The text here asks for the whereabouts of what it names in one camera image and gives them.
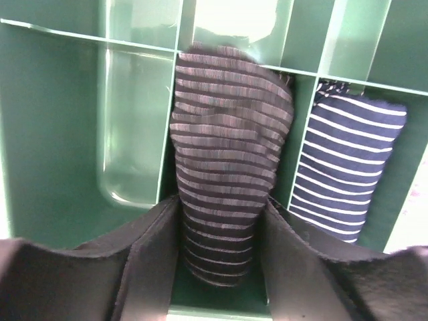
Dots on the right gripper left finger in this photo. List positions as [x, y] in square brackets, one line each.
[127, 274]

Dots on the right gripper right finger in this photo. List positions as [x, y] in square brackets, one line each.
[311, 275]

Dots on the black pinstriped underwear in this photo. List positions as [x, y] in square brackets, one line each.
[229, 123]

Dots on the rolled blue striped underwear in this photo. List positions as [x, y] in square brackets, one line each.
[348, 141]

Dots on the green divided storage bin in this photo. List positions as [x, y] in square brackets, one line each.
[87, 89]

